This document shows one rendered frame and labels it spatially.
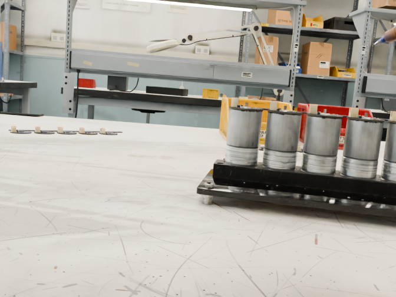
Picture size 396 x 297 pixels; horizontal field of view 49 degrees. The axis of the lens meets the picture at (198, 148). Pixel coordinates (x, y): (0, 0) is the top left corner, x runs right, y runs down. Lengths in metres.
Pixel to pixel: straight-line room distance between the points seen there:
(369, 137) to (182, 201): 0.13
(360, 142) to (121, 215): 0.17
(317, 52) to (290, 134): 4.24
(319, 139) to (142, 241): 0.15
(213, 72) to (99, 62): 0.66
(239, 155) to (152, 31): 4.48
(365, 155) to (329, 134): 0.03
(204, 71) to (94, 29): 2.41
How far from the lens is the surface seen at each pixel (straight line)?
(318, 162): 0.32
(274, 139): 0.32
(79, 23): 4.88
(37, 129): 0.58
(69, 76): 2.71
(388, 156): 0.33
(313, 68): 4.53
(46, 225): 0.24
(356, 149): 0.32
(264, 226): 0.25
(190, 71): 2.61
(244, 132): 0.31
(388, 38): 0.32
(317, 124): 0.32
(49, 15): 4.96
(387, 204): 0.30
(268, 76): 2.67
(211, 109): 2.69
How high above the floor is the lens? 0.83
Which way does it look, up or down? 8 degrees down
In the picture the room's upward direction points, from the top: 5 degrees clockwise
